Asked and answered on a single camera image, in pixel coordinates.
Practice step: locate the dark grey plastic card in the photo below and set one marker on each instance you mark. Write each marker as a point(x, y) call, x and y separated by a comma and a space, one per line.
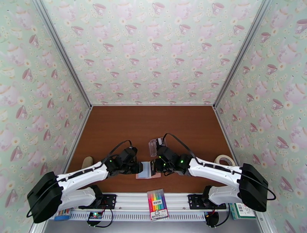
point(151, 170)

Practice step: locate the pink card holder wallet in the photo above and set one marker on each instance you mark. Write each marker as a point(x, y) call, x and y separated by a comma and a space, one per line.
point(146, 170)

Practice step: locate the clear acrylic card box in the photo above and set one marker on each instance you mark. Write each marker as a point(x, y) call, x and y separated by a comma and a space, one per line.
point(152, 148)

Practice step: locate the stack of dark cards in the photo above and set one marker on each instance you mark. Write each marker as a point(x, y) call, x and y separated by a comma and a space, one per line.
point(160, 141)

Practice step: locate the beige glasses case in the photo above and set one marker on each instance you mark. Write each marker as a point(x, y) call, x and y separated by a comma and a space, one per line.
point(87, 162)

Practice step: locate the pack of coloured highlighters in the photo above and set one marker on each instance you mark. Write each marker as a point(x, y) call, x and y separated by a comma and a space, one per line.
point(157, 203)

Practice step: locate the white masking tape roll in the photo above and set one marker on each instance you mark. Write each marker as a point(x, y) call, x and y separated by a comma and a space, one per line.
point(219, 159)

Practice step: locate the small circuit board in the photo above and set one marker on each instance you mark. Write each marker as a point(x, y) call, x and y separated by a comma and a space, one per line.
point(94, 216)

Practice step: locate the black round puck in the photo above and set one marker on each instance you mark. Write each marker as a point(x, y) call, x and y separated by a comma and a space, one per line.
point(92, 223)
point(212, 219)

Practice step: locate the clear case of coloured pencils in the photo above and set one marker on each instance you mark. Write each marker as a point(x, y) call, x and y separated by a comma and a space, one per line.
point(62, 216)

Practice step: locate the green white cardboard box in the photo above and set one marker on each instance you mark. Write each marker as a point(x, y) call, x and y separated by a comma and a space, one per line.
point(244, 213)

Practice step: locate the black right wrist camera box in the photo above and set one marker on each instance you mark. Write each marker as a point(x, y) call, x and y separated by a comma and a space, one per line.
point(164, 152)

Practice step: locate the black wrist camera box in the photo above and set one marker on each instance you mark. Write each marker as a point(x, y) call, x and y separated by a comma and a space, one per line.
point(164, 152)
point(129, 154)

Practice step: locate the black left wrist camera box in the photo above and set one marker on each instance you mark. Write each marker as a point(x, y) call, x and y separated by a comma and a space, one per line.
point(129, 154)

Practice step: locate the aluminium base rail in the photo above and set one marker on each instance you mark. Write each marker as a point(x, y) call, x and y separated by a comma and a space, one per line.
point(134, 200)

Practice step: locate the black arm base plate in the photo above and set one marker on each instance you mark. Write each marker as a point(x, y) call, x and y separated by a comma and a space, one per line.
point(110, 200)
point(194, 201)

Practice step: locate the aluminium frame profile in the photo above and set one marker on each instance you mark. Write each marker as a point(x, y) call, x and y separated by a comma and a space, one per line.
point(242, 51)
point(153, 105)
point(73, 143)
point(62, 51)
point(226, 134)

